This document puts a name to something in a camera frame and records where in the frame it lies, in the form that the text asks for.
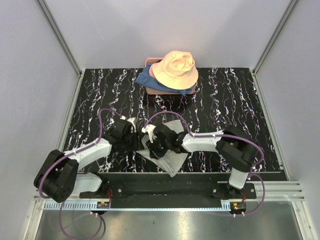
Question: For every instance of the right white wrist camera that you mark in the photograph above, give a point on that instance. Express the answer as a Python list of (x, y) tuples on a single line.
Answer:
[(149, 130)]

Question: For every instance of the peach bucket hat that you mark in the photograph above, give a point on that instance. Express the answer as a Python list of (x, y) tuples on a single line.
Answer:
[(177, 70)]

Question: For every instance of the white slotted cable duct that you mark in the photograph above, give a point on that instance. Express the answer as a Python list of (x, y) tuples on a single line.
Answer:
[(77, 205)]

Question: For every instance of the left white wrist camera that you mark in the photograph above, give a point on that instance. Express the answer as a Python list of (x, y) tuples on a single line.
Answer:
[(132, 120)]

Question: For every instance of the blue patterned cloth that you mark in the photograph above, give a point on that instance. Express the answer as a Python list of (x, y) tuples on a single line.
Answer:
[(153, 87)]

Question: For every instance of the pink plastic tray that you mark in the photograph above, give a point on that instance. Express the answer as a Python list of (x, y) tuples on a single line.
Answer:
[(150, 75)]

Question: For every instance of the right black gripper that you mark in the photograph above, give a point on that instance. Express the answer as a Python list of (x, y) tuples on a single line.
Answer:
[(152, 148)]

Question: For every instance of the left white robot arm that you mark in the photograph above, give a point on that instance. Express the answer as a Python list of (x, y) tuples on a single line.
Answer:
[(59, 177)]

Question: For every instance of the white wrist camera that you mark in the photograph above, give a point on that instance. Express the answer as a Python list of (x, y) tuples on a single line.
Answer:
[(149, 130), (132, 120)]

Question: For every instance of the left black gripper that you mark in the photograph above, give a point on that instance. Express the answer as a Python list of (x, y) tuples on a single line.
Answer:
[(136, 144)]

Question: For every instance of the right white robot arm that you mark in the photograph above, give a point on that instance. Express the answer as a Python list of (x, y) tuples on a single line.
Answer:
[(237, 149)]

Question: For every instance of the grey cloth napkin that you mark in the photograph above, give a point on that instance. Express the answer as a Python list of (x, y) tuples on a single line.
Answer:
[(170, 163)]

